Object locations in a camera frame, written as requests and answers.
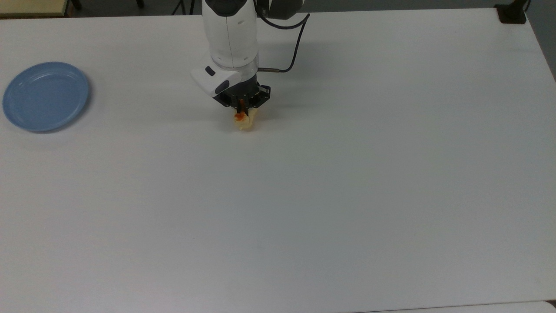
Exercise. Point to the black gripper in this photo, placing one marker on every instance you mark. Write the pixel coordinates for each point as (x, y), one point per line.
(243, 92)

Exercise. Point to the bread with orange topping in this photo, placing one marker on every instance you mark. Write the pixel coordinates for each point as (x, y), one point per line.
(245, 122)

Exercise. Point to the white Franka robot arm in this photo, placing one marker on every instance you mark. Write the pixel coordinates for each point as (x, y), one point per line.
(232, 34)

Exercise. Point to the blue round plate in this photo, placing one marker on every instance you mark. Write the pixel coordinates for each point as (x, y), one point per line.
(45, 95)

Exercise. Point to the black tripod legs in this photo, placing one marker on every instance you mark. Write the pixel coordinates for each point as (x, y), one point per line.
(182, 6)

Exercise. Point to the wooden desk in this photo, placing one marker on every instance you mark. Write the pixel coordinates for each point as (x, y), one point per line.
(32, 6)

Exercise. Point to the black corner clamp stand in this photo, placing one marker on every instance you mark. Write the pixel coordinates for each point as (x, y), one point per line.
(511, 14)

